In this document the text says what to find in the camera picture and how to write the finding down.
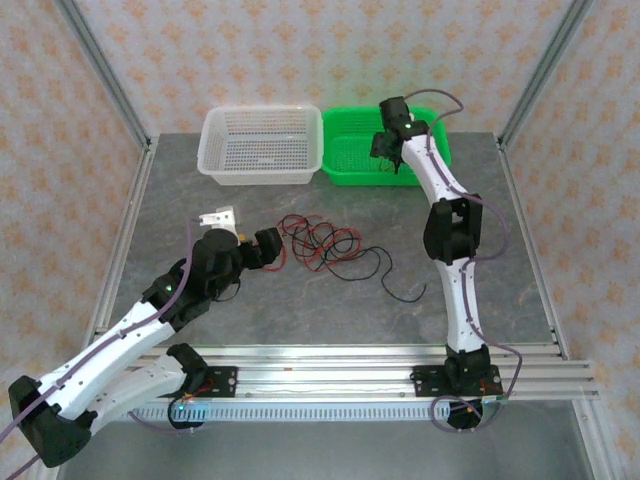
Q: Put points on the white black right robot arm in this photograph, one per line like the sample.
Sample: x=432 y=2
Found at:
x=462 y=300

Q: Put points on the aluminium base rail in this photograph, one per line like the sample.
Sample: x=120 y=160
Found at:
x=325 y=382

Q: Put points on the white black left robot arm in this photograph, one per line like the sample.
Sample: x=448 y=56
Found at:
x=100 y=350

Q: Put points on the aluminium table side rail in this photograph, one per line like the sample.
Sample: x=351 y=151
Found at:
x=125 y=240
x=515 y=190

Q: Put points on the green plastic basket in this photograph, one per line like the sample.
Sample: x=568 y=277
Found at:
x=350 y=175

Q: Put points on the aluminium frame post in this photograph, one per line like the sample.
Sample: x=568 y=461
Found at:
x=595 y=440
x=546 y=65
x=102 y=65

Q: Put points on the white plastic basket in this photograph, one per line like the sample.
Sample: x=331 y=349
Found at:
x=260 y=170

